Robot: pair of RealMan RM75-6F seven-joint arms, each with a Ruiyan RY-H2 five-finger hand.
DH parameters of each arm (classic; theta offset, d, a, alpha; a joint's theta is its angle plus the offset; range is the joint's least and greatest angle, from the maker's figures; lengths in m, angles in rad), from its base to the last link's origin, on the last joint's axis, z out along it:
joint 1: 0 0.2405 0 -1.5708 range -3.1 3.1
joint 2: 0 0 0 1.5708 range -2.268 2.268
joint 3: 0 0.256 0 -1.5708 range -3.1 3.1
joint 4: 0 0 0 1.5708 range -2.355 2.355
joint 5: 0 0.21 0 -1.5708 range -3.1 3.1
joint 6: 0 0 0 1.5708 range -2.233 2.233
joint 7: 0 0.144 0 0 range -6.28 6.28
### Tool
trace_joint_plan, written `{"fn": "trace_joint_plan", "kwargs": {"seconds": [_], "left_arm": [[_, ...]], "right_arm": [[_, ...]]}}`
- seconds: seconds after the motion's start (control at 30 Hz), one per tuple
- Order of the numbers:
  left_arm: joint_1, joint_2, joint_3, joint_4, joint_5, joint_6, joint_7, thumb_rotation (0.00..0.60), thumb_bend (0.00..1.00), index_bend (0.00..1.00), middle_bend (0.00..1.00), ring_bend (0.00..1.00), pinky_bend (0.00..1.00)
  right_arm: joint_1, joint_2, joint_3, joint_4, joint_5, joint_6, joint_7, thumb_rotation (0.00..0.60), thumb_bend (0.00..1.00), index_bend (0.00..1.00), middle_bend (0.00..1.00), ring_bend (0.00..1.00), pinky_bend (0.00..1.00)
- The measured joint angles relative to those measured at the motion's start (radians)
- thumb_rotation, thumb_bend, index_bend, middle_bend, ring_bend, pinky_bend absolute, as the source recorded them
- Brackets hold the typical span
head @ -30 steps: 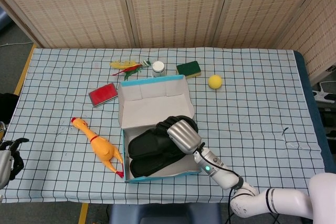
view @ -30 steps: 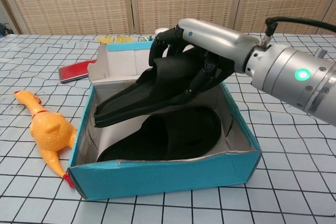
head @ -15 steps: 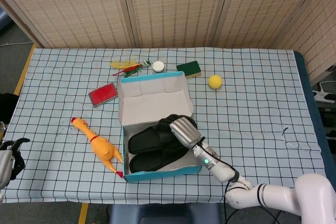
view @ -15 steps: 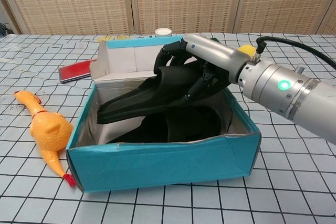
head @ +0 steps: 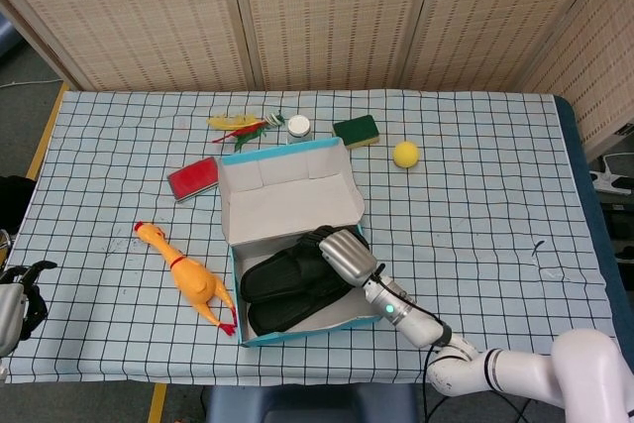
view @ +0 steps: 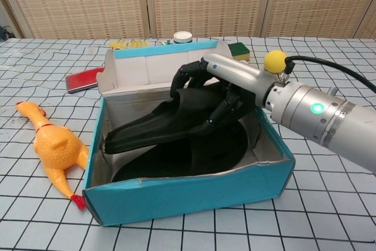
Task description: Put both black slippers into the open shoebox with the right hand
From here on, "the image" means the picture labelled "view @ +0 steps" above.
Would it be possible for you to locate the checkered white tablecloth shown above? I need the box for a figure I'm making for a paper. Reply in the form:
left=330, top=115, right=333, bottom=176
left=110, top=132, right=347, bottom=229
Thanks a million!
left=0, top=36, right=376, bottom=251

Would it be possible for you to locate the white round jar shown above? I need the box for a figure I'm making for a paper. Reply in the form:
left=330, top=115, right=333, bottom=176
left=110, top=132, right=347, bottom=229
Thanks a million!
left=173, top=31, right=193, bottom=44

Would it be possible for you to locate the blue cardboard shoe box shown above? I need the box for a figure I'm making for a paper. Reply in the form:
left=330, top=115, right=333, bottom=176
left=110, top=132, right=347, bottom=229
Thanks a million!
left=82, top=39, right=296, bottom=227

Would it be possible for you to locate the red flat case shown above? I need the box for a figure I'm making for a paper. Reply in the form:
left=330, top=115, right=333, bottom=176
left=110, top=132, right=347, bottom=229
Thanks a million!
left=65, top=67, right=106, bottom=94

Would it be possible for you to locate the yellow red green feather toy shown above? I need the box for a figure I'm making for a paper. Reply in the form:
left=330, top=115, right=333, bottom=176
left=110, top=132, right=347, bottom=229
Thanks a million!
left=110, top=39, right=147, bottom=51

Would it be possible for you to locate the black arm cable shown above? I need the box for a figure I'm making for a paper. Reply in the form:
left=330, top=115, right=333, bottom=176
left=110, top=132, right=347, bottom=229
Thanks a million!
left=283, top=56, right=376, bottom=93

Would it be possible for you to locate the green yellow sponge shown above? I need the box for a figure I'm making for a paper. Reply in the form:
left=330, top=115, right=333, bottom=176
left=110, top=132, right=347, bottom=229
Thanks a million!
left=228, top=42, right=251, bottom=63

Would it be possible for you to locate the yellow rubber chicken toy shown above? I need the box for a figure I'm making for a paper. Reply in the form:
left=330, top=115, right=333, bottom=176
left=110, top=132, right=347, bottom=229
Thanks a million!
left=15, top=101, right=90, bottom=210

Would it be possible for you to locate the black slipper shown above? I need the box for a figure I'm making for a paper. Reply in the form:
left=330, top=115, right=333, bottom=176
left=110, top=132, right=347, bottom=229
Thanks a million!
left=110, top=121, right=261, bottom=183
left=104, top=82, right=256, bottom=155

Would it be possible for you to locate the dark leafy plant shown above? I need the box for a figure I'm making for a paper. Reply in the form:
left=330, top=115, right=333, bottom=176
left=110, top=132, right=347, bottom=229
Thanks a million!
left=0, top=24, right=12, bottom=40

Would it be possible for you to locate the yellow foam ball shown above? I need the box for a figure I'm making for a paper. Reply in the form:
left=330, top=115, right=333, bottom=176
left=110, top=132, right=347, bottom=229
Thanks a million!
left=263, top=51, right=287, bottom=74

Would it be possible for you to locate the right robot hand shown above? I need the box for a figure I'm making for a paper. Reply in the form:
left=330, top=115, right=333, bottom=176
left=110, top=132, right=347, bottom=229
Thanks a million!
left=170, top=53, right=277, bottom=134

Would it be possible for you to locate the beige woven folding screen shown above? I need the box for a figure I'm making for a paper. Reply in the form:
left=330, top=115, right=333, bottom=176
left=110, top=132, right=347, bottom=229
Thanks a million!
left=0, top=0, right=376, bottom=40

